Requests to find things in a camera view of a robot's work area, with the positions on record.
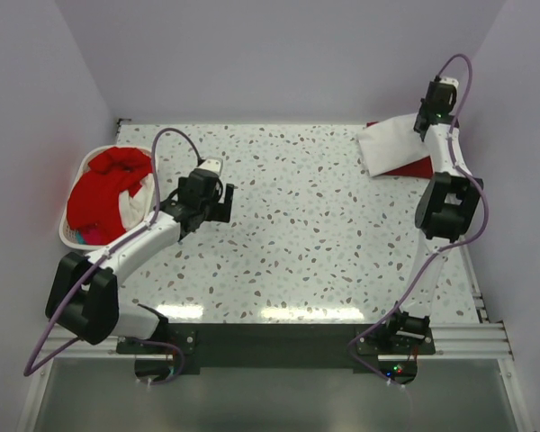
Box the red clothes in basket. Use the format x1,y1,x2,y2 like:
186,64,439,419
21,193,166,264
66,146,157,247

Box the aluminium frame rail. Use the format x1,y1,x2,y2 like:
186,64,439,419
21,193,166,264
17,179,521,432

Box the white clothes in basket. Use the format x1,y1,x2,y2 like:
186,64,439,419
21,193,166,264
118,174,155,231

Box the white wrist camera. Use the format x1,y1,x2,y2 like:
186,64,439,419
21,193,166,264
199,157,223,176
440,76,459,89

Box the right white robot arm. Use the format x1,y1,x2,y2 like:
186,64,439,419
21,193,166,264
379,76,483,354

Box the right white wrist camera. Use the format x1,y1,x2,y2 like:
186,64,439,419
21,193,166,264
440,76,459,89

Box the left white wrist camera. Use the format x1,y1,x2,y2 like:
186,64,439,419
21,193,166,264
199,157,223,176

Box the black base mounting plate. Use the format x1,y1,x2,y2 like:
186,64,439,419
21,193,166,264
116,323,436,383

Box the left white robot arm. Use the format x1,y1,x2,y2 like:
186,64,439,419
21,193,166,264
45,158,234,353

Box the white t shirt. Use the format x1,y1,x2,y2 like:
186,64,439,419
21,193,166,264
356,112,433,177

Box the folded red t shirt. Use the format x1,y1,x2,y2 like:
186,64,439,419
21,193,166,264
366,120,435,179

